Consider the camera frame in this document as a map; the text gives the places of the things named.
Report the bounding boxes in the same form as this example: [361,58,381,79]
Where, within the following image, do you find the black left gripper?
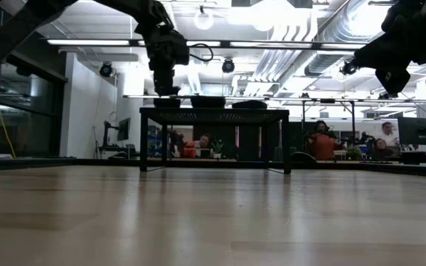
[144,24,191,97]

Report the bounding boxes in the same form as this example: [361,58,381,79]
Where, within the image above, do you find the black hexagonal bowl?
[231,100,269,110]

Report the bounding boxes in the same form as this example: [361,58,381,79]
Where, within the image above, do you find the black monitor on arm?
[103,117,132,149]

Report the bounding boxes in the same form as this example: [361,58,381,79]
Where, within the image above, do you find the black perforated metal shelf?
[139,106,292,176]

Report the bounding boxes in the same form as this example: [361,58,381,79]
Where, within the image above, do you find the black round ceiling lamp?
[221,58,237,75]
[98,61,115,79]

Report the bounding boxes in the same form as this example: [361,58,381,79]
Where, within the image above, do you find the person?
[377,121,399,147]
[371,137,394,161]
[168,129,199,159]
[305,120,343,161]
[194,133,212,159]

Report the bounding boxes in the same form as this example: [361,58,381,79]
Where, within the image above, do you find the small potted green plant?
[211,139,225,160]

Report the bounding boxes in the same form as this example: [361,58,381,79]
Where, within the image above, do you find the black computer monitor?
[397,116,426,146]

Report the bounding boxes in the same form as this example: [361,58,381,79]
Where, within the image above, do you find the long ceiling light strip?
[46,38,368,52]

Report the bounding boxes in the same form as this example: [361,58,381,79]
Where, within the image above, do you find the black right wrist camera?
[374,67,412,98]

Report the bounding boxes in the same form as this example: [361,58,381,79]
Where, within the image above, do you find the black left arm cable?
[188,42,214,64]

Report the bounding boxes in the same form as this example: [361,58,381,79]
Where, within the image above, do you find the silver ventilation duct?
[303,0,388,78]

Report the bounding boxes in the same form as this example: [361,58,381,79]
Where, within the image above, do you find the black background stand frame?
[300,98,358,143]

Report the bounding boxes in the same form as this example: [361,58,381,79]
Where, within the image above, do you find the black aluminium table frame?
[0,157,426,179]

